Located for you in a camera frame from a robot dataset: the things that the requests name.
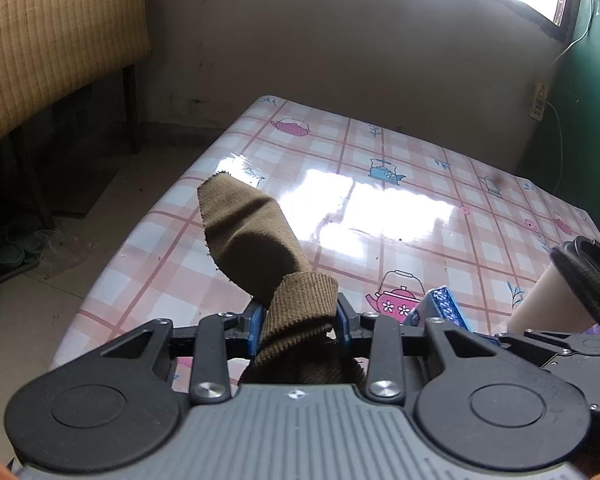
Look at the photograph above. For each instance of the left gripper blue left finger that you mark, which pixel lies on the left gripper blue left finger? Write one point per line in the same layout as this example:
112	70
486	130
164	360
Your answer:
250	328

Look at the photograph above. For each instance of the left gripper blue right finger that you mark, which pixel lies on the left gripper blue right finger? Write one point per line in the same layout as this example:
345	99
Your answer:
348	327

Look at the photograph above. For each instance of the brown sock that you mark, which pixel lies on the brown sock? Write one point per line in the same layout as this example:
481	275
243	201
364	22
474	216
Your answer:
251	242

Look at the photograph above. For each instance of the blue tissue packet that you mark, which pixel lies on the blue tissue packet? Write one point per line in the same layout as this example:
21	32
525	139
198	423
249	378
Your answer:
437	303

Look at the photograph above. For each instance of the purple packet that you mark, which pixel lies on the purple packet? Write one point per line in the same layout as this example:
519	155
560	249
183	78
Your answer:
594	330

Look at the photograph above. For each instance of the white cup with black lid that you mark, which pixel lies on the white cup with black lid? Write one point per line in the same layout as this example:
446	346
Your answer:
566	297

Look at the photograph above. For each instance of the pink checkered tablecloth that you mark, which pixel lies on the pink checkered tablecloth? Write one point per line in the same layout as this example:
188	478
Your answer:
388	215

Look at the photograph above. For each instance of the green cabinet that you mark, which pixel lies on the green cabinet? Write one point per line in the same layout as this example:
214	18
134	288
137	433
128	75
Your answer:
563	156

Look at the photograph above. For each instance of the woven yellow chair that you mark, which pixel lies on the woven yellow chair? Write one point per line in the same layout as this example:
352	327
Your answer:
50	48

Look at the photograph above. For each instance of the wall power socket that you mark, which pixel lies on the wall power socket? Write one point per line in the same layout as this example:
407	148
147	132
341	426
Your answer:
539	101

